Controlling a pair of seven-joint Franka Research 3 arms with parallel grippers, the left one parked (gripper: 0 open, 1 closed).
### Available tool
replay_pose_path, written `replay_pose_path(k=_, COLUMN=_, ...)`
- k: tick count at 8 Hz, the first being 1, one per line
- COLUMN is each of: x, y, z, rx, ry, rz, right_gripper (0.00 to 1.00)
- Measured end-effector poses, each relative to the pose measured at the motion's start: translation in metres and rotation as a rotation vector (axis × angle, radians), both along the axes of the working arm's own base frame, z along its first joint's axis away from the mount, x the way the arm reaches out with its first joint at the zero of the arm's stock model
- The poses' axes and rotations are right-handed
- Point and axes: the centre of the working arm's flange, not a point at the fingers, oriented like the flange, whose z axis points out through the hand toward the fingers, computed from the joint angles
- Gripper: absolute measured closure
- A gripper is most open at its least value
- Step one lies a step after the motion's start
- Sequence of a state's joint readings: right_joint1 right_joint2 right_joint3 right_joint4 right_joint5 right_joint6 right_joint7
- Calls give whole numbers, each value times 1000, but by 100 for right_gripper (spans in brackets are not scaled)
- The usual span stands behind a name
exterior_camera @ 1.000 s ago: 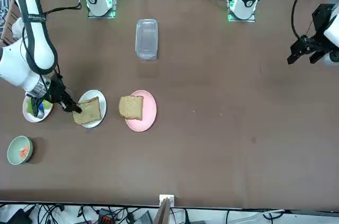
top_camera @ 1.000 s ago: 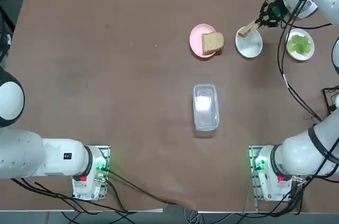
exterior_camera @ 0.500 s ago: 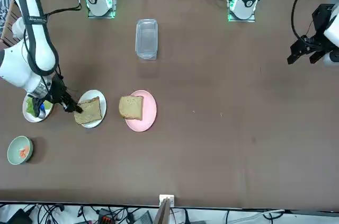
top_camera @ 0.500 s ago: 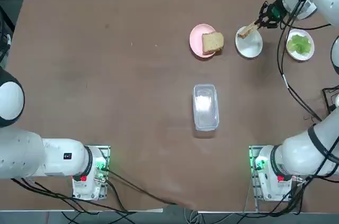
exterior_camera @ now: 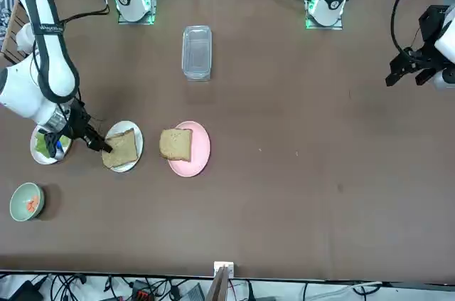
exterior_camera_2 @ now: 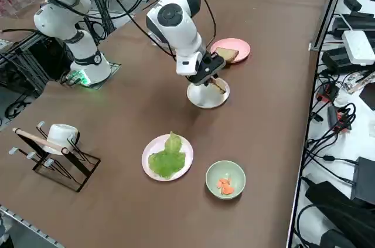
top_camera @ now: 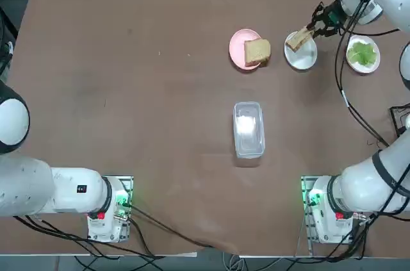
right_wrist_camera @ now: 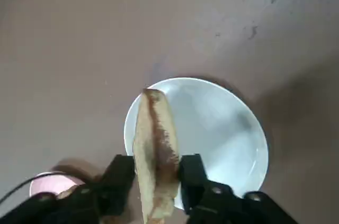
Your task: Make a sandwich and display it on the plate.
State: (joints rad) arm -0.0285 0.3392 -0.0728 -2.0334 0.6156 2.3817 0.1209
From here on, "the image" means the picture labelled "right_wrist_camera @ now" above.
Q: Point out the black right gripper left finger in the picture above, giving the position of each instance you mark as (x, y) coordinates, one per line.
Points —
(111, 187)

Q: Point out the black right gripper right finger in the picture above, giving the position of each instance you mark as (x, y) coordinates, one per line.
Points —
(201, 197)

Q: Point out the pink plate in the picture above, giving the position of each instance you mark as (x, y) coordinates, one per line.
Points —
(53, 181)

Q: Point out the white plate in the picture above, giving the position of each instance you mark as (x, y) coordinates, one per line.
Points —
(217, 128)

